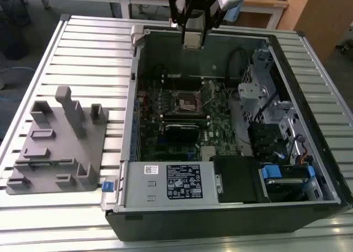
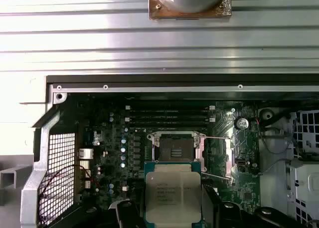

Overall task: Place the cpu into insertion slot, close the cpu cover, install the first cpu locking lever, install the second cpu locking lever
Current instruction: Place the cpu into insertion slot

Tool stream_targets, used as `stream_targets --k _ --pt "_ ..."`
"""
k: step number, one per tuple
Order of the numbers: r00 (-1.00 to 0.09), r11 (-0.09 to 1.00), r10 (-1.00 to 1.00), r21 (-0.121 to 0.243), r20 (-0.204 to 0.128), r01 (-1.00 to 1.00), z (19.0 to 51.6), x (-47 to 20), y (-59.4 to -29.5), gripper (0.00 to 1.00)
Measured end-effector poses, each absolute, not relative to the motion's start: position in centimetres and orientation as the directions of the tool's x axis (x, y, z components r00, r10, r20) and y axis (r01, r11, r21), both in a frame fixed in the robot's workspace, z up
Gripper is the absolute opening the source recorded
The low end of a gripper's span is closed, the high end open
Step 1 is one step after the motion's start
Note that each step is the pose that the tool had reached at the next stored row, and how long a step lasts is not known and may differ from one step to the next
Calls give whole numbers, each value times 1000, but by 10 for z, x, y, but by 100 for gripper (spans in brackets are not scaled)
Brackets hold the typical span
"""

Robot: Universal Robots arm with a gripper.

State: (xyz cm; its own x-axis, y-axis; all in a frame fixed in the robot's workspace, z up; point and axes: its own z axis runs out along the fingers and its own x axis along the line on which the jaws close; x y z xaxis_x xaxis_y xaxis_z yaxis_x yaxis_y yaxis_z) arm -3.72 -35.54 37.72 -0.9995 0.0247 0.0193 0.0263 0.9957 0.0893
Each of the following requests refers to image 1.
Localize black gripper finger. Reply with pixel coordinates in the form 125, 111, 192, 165
202, 12, 213, 50
180, 23, 191, 50

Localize silver square CPU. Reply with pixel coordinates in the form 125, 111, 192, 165
183, 28, 205, 50

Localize metal socket cover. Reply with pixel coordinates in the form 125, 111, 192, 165
196, 80, 217, 108

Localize metal locking lever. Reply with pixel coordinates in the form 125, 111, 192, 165
203, 96, 216, 111

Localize black RAM slot bank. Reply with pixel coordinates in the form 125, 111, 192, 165
162, 74, 204, 90
164, 112, 210, 120

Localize CPU socket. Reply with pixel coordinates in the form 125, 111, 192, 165
174, 89, 205, 114

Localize perforated metal drive cage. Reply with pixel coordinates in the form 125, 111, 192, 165
237, 49, 276, 126

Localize green motherboard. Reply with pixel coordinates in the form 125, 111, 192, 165
136, 78, 243, 162

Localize black graphics card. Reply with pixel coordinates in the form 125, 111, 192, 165
164, 122, 200, 143

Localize wooden cabinet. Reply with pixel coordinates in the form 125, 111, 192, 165
278, 0, 353, 64

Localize black disk bay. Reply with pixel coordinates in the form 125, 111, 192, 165
247, 122, 285, 162

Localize silver power supply unit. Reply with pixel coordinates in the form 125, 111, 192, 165
117, 160, 221, 208

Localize hard disk in blue carrier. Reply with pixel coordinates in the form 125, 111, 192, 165
258, 164, 317, 203

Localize grey parts rack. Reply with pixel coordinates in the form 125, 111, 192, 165
5, 85, 110, 195

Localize black office chair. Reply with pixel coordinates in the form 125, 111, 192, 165
0, 0, 31, 61

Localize black PC case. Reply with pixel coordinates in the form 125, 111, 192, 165
100, 24, 353, 242

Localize thick black cable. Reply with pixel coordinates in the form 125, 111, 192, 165
225, 47, 249, 82
254, 88, 276, 123

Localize coloured power wires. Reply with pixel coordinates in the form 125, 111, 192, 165
296, 149, 314, 166

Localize blue floor cable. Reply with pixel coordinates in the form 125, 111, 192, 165
0, 66, 36, 103

